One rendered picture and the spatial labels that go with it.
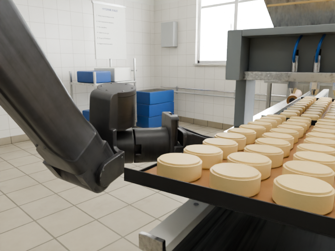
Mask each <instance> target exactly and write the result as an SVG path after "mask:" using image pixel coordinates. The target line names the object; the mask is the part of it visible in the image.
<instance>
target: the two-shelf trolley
mask: <svg viewBox="0 0 335 251"><path fill-rule="evenodd" d="M109 60H110V67H112V59H109ZM133 66H134V69H133V70H131V71H133V72H134V80H133V81H122V82H117V83H127V84H129V83H133V84H134V86H135V87H136V71H137V70H136V59H135V58H133ZM69 81H70V82H69V83H70V95H71V98H72V99H73V87H72V85H84V86H94V89H96V88H97V86H98V85H100V84H104V83H96V72H93V82H94V83H81V82H72V73H71V71H69ZM136 122H137V99H136V116H135V125H134V126H133V127H132V128H137V126H136Z"/></svg>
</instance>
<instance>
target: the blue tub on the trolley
mask: <svg viewBox="0 0 335 251"><path fill-rule="evenodd" d="M93 72H96V83H110V82H111V72H110V71H95V70H91V71H77V81H78V82H81V83H94V82H93Z"/></svg>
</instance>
